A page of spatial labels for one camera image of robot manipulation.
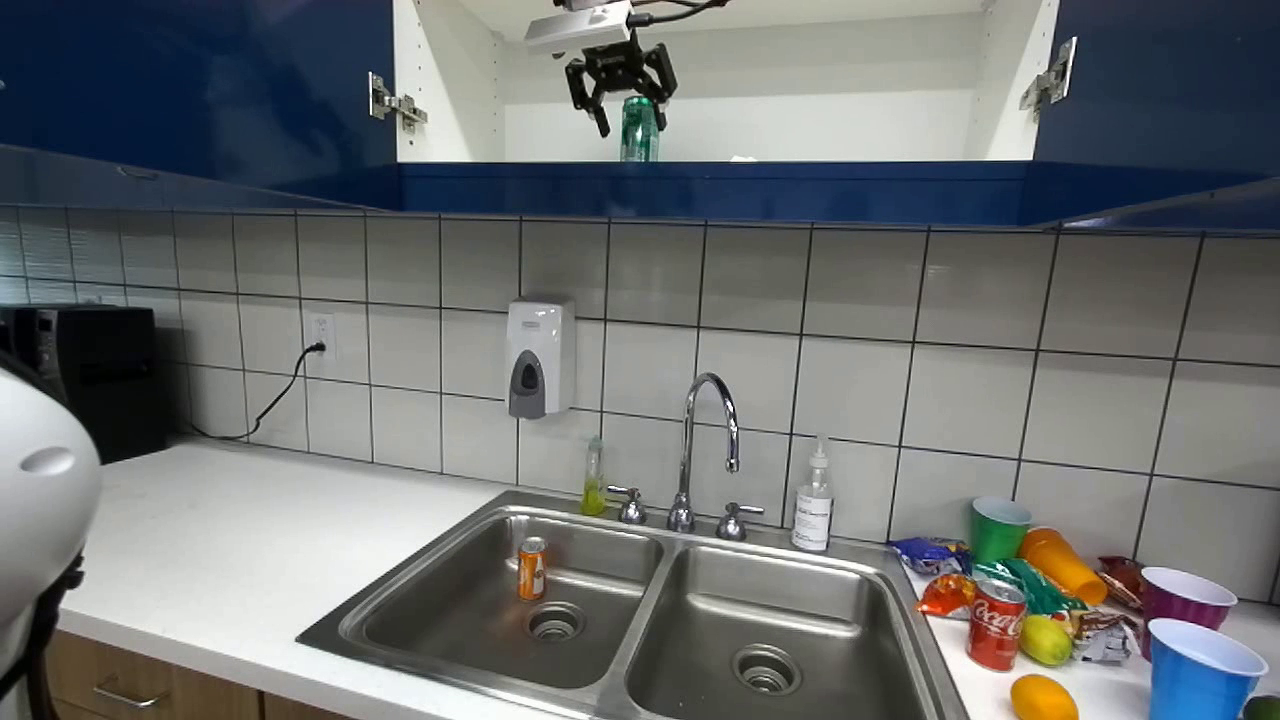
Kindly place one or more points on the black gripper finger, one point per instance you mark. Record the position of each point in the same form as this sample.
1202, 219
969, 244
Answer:
587, 89
659, 83

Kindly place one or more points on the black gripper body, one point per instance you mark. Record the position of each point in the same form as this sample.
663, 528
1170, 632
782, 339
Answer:
622, 64

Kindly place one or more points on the green soda can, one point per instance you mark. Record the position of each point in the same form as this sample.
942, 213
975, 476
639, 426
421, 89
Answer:
643, 135

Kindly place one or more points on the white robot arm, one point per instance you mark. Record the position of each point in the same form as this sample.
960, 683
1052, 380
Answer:
41, 492

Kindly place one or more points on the metal cabinet hinge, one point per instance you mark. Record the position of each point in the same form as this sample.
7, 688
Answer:
394, 107
1051, 76

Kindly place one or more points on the blue cabinet door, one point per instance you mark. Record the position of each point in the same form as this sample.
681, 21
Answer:
1172, 74
200, 83

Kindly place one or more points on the red cola can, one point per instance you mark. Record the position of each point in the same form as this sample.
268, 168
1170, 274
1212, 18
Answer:
996, 627

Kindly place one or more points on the wooden base cabinet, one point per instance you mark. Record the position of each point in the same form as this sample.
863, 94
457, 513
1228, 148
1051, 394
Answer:
161, 683

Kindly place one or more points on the chrome faucet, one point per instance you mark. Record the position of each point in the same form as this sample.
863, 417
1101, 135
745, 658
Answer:
686, 463

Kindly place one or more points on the green dish soap bottle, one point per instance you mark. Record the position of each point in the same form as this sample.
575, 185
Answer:
592, 498

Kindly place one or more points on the white pump bottle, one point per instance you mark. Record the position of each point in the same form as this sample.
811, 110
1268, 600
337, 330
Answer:
814, 513

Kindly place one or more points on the small orange bottle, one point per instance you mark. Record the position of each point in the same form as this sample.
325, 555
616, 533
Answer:
535, 572

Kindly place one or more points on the blue snack bag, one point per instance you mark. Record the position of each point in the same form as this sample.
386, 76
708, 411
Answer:
925, 555

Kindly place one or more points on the green plastic cup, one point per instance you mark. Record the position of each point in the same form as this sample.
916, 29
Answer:
996, 528

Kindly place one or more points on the steel double sink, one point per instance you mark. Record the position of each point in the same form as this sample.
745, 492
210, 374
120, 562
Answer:
802, 627

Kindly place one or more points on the black countertop appliance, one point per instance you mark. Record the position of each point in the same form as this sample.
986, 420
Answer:
82, 380

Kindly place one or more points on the red orange snack bag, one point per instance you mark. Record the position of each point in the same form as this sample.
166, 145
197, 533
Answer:
947, 593

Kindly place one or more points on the green snack wrapper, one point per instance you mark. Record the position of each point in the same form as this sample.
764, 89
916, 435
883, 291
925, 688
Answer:
1035, 591

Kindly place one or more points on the orange plastic cup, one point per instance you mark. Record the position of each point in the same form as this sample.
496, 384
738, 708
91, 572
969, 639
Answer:
1064, 566

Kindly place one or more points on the green apple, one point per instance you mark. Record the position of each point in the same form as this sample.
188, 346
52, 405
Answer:
1051, 642

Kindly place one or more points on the silver foil wrapper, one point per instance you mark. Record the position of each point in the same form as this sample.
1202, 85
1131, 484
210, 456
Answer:
1101, 639

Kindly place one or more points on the orange fruit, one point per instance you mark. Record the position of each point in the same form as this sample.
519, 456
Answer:
1046, 696

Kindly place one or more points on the purple plastic cup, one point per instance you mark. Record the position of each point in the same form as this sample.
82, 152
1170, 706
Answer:
1186, 593

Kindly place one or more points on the blue plastic cup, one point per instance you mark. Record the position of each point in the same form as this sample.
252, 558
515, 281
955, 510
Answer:
1202, 673

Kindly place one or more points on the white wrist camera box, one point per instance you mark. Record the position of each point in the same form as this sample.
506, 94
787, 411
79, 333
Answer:
578, 29

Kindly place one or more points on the wall cabinet white inside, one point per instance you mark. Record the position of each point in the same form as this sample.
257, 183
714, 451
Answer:
824, 94

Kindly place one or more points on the white wall soap dispenser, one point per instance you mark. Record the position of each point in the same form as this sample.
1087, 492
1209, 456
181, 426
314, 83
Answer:
539, 342

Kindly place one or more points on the white wall outlet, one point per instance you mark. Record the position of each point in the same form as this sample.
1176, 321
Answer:
308, 360

